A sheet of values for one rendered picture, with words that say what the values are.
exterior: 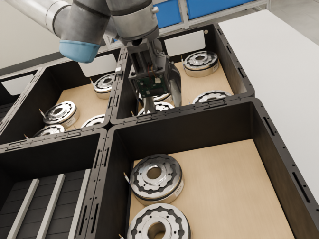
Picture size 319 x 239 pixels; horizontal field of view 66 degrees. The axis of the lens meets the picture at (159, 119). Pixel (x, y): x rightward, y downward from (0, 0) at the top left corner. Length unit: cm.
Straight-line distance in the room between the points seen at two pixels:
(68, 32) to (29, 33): 334
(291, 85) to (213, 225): 59
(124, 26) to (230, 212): 36
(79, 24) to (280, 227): 49
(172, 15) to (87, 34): 216
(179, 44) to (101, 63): 27
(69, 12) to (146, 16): 18
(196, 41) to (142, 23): 42
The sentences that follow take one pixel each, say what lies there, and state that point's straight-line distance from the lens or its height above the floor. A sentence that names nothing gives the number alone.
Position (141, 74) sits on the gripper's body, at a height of 102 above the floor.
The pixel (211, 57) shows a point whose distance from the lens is 78.
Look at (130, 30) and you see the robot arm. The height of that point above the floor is 110.
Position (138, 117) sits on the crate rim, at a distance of 51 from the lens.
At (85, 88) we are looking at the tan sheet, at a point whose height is 83.
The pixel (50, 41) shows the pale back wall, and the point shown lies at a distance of 384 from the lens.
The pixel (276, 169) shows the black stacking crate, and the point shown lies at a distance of 44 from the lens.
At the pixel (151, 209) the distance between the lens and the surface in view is 45.
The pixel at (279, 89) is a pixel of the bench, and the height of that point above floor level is 70.
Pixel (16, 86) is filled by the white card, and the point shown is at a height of 89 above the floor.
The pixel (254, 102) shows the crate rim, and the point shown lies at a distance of 48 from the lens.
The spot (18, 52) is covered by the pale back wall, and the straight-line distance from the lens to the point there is 406.
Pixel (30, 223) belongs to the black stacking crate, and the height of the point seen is 83.
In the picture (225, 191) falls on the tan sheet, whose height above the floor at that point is 83.
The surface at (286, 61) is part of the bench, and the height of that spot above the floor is 70.
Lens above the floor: 124
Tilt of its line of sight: 39 degrees down
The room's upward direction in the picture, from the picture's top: 19 degrees counter-clockwise
